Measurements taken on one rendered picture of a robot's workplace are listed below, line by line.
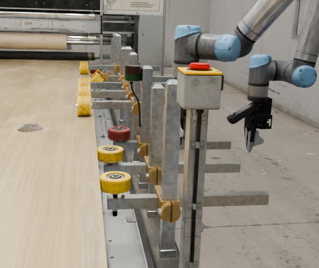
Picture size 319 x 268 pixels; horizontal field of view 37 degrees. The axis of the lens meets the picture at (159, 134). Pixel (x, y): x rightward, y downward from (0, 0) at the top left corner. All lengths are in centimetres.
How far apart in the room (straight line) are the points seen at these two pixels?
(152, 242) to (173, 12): 919
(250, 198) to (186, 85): 54
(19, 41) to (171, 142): 290
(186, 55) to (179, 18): 901
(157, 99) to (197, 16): 913
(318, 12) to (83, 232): 108
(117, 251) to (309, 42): 91
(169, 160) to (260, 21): 51
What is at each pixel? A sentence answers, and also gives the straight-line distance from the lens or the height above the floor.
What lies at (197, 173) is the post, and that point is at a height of 103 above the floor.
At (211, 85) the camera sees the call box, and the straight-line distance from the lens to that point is 88.
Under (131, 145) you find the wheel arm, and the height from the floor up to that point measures 85.
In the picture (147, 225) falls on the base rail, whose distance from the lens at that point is 147.
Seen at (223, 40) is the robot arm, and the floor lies 125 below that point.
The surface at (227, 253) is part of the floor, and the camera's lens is 284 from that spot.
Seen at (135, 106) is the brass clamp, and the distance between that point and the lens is 189.
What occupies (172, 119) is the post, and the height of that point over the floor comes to 107.
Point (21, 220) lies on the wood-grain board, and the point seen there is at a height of 90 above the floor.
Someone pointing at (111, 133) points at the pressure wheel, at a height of 90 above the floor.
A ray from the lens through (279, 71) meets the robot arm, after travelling 179.
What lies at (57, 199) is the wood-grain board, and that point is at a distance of 113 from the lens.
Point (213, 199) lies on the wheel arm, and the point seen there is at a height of 84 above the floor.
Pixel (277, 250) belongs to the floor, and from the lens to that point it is 295.
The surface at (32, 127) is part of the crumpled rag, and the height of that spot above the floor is 91.
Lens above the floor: 133
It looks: 15 degrees down
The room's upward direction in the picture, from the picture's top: 2 degrees clockwise
